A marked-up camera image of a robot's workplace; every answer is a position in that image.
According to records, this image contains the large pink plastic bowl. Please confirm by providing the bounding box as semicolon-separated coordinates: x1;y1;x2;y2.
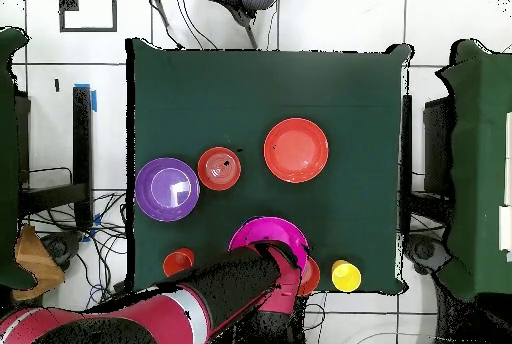
227;215;312;278

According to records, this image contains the small orange plastic bowl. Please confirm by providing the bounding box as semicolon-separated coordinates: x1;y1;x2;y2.
196;146;243;192
297;255;322;297

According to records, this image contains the large orange plastic bowl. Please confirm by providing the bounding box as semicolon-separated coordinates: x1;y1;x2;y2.
263;117;330;184

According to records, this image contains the dark green tablecloth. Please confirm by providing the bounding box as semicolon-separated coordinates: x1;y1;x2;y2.
125;37;415;295
0;26;38;291
434;38;512;303

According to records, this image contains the purple plastic bowl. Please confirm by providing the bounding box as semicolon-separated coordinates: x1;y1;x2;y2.
134;156;201;223

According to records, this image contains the yellow plastic cup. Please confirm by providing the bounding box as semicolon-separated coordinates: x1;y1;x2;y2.
330;261;363;294

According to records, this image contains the blue tape strip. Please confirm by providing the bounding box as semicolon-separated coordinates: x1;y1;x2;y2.
74;82;98;114

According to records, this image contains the black stand base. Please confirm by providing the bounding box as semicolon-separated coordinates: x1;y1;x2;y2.
39;230;83;273
402;234;454;277

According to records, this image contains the brown cardboard piece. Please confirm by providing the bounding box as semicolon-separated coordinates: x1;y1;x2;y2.
10;224;66;302

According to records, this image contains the tangle of black cables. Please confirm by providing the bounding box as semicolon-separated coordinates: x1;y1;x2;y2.
23;189;133;305

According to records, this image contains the black metal frame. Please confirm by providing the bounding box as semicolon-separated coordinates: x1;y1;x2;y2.
17;85;95;230

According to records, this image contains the blue cable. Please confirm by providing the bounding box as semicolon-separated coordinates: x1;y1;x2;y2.
88;282;106;302

